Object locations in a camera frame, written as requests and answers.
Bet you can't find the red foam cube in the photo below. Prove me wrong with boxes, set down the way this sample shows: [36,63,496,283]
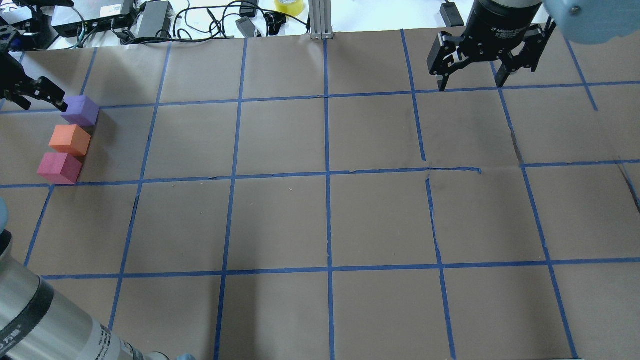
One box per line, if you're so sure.
[36,152,83,185]

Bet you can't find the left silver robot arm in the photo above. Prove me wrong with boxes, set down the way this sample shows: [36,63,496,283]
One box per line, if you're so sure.
[1,25,167,360]

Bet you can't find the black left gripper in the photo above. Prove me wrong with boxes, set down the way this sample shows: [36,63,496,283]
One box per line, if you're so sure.
[0,25,68,113]

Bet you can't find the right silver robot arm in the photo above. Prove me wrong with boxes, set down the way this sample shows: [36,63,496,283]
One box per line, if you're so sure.
[426,0,639,92]

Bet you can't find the orange foam cube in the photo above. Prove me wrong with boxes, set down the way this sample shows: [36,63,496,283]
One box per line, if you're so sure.
[48,124,92,157]

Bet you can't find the black power adapter brick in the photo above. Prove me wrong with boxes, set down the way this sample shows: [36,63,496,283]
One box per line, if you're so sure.
[136,0,173,39]

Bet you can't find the purple foam cube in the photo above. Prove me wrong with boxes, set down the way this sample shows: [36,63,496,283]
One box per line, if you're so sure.
[61,95,100,127]

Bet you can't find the yellow tape roll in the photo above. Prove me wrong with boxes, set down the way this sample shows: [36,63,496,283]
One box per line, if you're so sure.
[273,0,305,17]

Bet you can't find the aluminium frame post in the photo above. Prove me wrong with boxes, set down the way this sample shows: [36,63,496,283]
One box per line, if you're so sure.
[308,0,334,41]

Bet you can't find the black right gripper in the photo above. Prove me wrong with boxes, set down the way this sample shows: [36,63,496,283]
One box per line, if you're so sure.
[427,0,547,92]

